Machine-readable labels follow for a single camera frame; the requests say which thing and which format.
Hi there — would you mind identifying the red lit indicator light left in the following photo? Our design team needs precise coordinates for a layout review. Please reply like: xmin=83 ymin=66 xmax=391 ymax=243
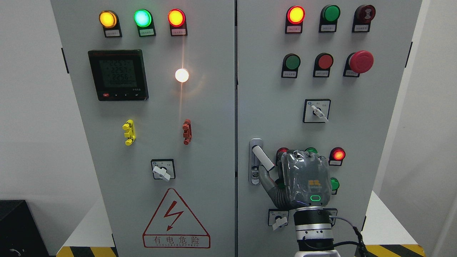
xmin=167 ymin=8 xmax=188 ymax=36

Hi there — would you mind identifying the yellow indicator light top left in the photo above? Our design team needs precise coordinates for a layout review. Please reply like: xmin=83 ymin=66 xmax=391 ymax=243
xmin=99 ymin=10 xmax=122 ymax=38

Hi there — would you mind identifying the white lit indicator light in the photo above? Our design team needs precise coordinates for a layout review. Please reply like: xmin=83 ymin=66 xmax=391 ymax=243
xmin=175 ymin=68 xmax=190 ymax=83

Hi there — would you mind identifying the green light top right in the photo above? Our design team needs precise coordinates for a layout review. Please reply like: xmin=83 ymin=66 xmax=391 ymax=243
xmin=319 ymin=5 xmax=341 ymax=33

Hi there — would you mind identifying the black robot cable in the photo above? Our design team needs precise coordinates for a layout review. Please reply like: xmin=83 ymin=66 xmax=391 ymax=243
xmin=330 ymin=216 xmax=368 ymax=257

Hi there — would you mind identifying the white knob selector switch bottom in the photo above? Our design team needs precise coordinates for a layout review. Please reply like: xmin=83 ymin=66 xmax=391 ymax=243
xmin=268 ymin=209 xmax=289 ymax=231

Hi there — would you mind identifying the red emergency stop button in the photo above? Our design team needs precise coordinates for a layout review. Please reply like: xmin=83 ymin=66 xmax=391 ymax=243
xmin=343 ymin=50 xmax=374 ymax=77

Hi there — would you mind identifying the black box lower left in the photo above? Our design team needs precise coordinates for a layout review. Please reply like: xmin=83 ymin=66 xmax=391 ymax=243
xmin=0 ymin=200 xmax=49 ymax=257

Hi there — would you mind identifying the yellow terminal clip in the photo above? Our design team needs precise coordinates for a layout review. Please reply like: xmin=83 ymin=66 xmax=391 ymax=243
xmin=122 ymin=119 xmax=136 ymax=146

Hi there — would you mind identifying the upper right selector switch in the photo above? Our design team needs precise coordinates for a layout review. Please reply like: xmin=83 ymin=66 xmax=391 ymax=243
xmin=302 ymin=99 xmax=331 ymax=123

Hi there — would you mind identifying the red lit light middle right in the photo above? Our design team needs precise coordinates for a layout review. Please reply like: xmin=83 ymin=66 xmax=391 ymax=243
xmin=328 ymin=147 xmax=346 ymax=166

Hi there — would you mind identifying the green lit indicator light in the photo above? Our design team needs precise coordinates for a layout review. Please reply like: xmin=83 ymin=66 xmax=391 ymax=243
xmin=134 ymin=9 xmax=156 ymax=37

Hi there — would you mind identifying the green push button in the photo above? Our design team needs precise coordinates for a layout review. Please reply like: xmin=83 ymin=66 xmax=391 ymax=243
xmin=330 ymin=177 xmax=341 ymax=195
xmin=281 ymin=53 xmax=301 ymax=79

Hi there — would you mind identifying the dark red buzzer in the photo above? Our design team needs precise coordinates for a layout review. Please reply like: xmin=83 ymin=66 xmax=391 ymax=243
xmin=352 ymin=5 xmax=376 ymax=33

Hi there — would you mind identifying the left cabinet door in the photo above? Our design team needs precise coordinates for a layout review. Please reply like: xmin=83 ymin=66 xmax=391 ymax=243
xmin=51 ymin=0 xmax=237 ymax=257

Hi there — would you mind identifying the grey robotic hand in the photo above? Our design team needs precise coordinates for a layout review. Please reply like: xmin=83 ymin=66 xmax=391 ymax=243
xmin=260 ymin=150 xmax=331 ymax=211

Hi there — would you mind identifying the green push button upper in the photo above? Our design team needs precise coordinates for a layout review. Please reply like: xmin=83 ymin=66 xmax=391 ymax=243
xmin=281 ymin=53 xmax=301 ymax=79

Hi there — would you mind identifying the red lit light top right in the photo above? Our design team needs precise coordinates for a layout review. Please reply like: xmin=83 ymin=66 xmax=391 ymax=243
xmin=285 ymin=5 xmax=306 ymax=34

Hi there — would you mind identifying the black digital power meter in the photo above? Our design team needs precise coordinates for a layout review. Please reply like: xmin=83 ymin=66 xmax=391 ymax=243
xmin=88 ymin=49 xmax=149 ymax=101

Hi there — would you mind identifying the red push button upper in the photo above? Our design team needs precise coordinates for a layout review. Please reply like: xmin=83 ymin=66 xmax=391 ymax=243
xmin=313 ymin=52 xmax=333 ymax=78

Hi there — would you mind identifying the black knob selector switch bottom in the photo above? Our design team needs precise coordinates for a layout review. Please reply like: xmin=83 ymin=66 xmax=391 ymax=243
xmin=325 ymin=208 xmax=338 ymax=227

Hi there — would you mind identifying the red terminal clip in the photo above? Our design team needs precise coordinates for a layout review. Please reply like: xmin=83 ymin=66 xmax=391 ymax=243
xmin=182 ymin=119 xmax=192 ymax=145

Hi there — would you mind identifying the red electric danger sign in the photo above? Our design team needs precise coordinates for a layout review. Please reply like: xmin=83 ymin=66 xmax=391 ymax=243
xmin=142 ymin=188 xmax=211 ymax=248

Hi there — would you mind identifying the green light middle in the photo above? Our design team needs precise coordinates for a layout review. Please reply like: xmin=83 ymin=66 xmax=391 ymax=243
xmin=304 ymin=147 xmax=318 ymax=153

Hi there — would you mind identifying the green push button lower right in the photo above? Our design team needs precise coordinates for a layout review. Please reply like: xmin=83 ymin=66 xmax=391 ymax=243
xmin=330 ymin=177 xmax=341 ymax=195

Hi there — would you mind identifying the left door selector switch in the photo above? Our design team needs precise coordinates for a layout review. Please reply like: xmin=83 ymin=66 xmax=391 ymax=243
xmin=151 ymin=159 xmax=176 ymax=182

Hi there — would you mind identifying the right cabinet door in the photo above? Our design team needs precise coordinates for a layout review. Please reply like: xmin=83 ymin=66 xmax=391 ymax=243
xmin=237 ymin=0 xmax=422 ymax=257

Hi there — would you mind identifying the silver door handle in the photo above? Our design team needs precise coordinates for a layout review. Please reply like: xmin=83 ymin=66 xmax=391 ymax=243
xmin=249 ymin=138 xmax=275 ymax=185

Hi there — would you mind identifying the cabinet door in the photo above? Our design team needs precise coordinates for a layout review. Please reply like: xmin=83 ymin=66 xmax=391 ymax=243
xmin=237 ymin=0 xmax=422 ymax=257
xmin=51 ymin=0 xmax=237 ymax=257

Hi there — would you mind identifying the red lit light middle left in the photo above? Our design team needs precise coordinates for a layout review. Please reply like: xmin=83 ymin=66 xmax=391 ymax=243
xmin=276 ymin=147 xmax=289 ymax=159

